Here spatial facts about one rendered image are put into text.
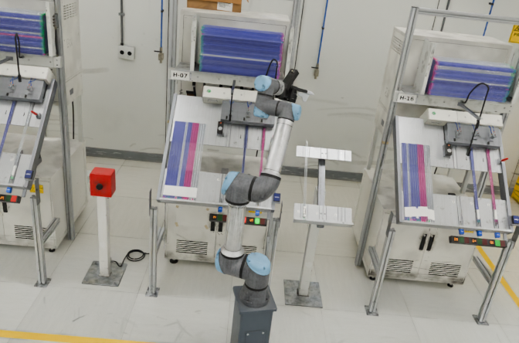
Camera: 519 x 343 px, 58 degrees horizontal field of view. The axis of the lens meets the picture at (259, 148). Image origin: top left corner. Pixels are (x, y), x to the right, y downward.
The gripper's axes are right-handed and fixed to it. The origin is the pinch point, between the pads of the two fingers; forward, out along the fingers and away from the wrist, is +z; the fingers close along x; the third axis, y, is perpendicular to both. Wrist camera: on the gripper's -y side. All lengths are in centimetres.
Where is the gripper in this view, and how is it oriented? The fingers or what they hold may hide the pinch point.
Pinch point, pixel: (302, 90)
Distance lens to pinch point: 246.2
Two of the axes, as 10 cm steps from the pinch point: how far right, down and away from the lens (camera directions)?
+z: 6.2, 0.7, 7.8
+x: 7.5, 2.5, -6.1
